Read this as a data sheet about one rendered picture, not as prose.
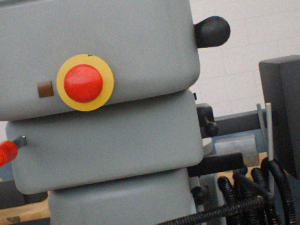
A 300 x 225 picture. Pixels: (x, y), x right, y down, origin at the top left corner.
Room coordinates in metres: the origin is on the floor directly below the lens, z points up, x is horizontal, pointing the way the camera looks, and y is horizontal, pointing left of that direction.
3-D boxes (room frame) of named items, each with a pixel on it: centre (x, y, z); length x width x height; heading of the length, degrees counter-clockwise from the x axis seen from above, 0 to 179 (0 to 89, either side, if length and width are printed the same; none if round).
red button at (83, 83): (0.69, 0.06, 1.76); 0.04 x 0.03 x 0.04; 90
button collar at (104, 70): (0.72, 0.06, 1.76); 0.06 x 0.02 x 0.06; 90
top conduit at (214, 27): (0.98, -0.09, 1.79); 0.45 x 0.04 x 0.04; 0
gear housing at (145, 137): (0.99, 0.05, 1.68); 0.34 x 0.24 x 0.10; 0
